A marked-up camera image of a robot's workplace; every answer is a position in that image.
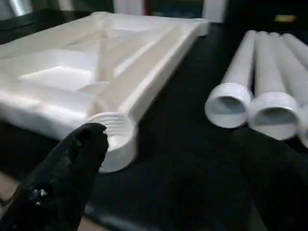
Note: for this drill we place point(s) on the black cabinet with yellow label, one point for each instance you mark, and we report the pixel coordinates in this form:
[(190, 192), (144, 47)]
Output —
[(285, 18)]

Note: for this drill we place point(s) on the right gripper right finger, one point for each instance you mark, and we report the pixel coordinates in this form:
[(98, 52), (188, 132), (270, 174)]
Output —
[(276, 180)]

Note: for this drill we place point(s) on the black padded mat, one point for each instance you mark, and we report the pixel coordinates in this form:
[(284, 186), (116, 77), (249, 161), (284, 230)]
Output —
[(180, 120)]

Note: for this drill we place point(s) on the white plastic table top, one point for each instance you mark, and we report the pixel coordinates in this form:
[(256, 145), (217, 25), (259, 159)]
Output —
[(72, 60)]

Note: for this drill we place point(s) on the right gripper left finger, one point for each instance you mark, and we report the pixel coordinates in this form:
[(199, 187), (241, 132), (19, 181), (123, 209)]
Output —
[(60, 173)]

